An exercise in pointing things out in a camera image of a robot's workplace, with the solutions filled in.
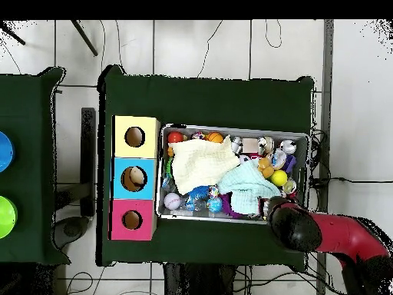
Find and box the blue bowl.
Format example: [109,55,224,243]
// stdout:
[0,131,15,173]

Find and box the shallow clear mesh bin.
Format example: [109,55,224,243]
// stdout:
[155,123,310,227]

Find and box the bright green bowl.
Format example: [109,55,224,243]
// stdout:
[0,195,18,240]

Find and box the cream yellow cloth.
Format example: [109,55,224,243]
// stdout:
[167,134,241,196]

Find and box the plain wooden block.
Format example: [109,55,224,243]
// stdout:
[241,137,259,154]

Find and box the blue globe ball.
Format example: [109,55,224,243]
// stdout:
[206,196,223,214]

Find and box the black tripod leg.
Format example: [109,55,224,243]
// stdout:
[0,22,26,46]
[71,19,99,57]

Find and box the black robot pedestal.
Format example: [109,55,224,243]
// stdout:
[162,262,237,295]

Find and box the mint green cloth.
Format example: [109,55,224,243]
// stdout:
[216,159,282,216]

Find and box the white baseball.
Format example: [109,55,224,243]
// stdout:
[163,192,182,211]

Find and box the orange toy basketball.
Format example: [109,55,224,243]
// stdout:
[206,131,224,144]

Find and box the dark green side table cloth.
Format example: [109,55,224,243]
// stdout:
[0,66,71,265]

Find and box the small yellow ball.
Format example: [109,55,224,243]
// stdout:
[269,169,289,187]

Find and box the brown plush teddy bear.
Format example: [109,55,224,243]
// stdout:
[257,157,275,179]

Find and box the wooden box with three holes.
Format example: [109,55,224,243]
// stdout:
[108,114,161,241]

